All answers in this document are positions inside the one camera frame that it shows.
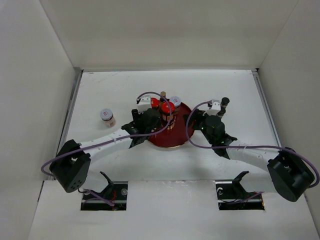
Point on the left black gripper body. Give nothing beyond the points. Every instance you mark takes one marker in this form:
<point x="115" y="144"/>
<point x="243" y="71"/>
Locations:
<point x="136" y="115"/>

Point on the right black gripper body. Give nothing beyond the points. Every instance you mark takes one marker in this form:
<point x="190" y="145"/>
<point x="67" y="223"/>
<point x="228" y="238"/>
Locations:
<point x="200" y="123"/>

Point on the red lid sauce jar front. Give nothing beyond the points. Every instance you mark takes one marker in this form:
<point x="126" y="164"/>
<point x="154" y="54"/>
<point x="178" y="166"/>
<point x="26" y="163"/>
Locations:
<point x="155" y="103"/>

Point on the red lid sauce jar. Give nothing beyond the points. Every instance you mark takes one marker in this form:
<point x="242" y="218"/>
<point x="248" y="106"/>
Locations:
<point x="155" y="103"/>
<point x="167" y="115"/>

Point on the red lid sauce jar back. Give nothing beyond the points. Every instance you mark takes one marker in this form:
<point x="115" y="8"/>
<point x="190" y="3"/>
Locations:
<point x="167" y="115"/>

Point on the yellow label oil bottle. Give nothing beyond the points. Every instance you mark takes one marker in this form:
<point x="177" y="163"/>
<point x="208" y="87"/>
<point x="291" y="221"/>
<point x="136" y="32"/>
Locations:
<point x="163" y="97"/>

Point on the white lid sauce jar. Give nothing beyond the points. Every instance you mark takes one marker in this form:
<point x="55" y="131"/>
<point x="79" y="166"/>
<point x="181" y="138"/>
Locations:
<point x="177" y="104"/>
<point x="107" y="117"/>

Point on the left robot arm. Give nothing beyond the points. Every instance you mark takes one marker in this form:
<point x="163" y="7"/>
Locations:
<point x="72" y="167"/>

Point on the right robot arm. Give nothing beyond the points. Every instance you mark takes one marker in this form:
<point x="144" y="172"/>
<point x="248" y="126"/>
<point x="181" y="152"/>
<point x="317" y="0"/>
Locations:
<point x="290" y="174"/>

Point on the black cap pepper shaker near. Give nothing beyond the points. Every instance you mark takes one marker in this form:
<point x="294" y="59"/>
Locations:
<point x="221" y="113"/>

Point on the black cap pepper shaker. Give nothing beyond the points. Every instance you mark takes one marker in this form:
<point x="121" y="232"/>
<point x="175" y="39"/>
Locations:
<point x="224" y="102"/>
<point x="221" y="113"/>

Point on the black cap pepper shaker far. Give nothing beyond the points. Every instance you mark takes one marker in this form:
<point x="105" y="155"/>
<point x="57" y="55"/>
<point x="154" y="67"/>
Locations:
<point x="224" y="102"/>

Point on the red round tray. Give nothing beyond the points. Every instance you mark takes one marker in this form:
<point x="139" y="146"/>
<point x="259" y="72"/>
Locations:
<point x="176" y="136"/>

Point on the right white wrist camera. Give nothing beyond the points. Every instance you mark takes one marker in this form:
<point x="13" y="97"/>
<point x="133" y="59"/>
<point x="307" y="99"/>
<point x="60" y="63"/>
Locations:
<point x="214" y="107"/>

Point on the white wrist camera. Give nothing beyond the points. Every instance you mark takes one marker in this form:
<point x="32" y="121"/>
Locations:
<point x="143" y="103"/>
<point x="214" y="107"/>

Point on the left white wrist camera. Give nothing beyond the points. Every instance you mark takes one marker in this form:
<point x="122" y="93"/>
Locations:
<point x="143" y="103"/>

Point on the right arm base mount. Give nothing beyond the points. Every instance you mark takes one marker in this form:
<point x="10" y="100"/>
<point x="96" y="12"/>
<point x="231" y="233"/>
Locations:
<point x="231" y="196"/>

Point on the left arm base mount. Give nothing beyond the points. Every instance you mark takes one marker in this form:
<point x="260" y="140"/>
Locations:
<point x="112" y="198"/>

